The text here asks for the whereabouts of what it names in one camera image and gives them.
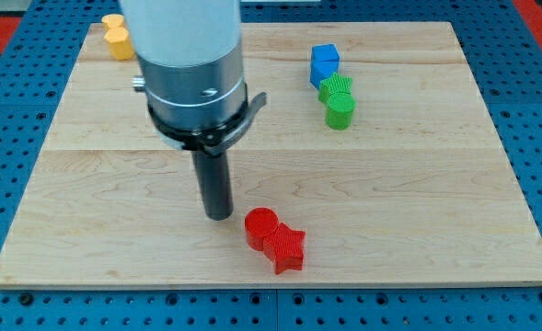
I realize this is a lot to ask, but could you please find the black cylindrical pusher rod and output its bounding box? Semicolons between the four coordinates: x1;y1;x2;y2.
191;152;234;221

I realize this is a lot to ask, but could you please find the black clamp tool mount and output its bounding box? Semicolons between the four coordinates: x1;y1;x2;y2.
148;92;267;156

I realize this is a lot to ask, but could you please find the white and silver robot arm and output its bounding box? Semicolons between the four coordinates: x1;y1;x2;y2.
119;0;266;221

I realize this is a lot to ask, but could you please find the red star block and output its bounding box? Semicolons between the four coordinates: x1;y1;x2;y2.
263;223;306;275

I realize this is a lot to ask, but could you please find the green star block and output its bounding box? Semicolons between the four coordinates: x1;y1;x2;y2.
318;73;353;104

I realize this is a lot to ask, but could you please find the red cylinder block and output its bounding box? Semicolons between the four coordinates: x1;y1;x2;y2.
244;207;279;251

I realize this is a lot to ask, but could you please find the light wooden board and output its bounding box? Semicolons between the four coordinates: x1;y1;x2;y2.
0;22;542;291

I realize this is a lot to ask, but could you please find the green cylinder block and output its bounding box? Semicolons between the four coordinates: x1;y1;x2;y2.
325;93;356;130

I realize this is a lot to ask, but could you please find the blue pentagon block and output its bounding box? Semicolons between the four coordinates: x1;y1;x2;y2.
309;61;340;89

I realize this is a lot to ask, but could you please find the yellow hexagon block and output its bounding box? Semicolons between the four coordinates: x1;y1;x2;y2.
104;27;135;61

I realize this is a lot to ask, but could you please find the blue cube block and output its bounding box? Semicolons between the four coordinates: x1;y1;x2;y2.
311;44;340;63

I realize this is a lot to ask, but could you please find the yellow cylinder block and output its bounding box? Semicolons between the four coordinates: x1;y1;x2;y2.
101;14;125;30

